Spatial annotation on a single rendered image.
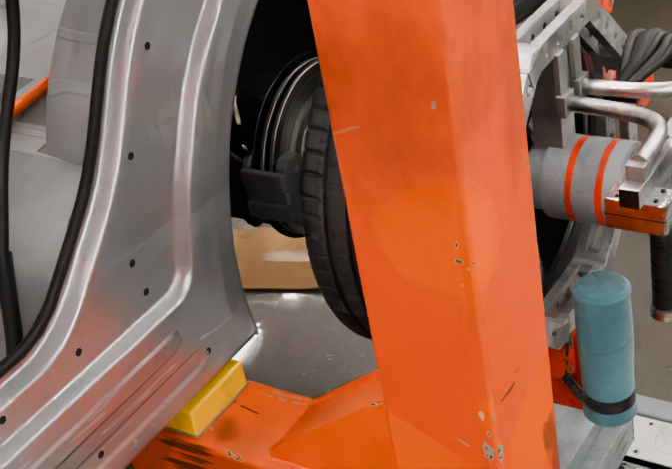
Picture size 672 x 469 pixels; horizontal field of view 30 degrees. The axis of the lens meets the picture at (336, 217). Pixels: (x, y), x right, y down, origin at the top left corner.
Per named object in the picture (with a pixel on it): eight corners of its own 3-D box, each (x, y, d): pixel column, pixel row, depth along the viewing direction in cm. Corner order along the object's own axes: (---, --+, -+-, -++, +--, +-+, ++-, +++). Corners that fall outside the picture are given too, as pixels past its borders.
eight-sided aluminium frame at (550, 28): (610, 224, 237) (593, -49, 209) (644, 230, 234) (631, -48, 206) (483, 402, 200) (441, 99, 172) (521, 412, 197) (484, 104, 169)
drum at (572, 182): (558, 186, 213) (552, 113, 206) (681, 205, 202) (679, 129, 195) (524, 230, 204) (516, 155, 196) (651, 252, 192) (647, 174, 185)
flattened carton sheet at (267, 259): (209, 230, 374) (207, 221, 372) (388, 229, 358) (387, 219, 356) (175, 290, 349) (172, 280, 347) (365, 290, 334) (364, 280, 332)
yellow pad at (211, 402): (183, 365, 205) (176, 341, 202) (250, 384, 198) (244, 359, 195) (129, 417, 195) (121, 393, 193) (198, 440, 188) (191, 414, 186)
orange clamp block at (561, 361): (525, 325, 213) (526, 371, 217) (569, 335, 209) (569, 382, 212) (543, 308, 218) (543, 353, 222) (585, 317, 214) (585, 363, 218)
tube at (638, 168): (564, 109, 194) (559, 47, 189) (687, 124, 184) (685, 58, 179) (516, 165, 182) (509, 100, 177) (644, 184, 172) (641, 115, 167)
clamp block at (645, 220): (617, 209, 182) (615, 178, 179) (678, 219, 177) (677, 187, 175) (604, 227, 179) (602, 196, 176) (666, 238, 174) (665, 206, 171)
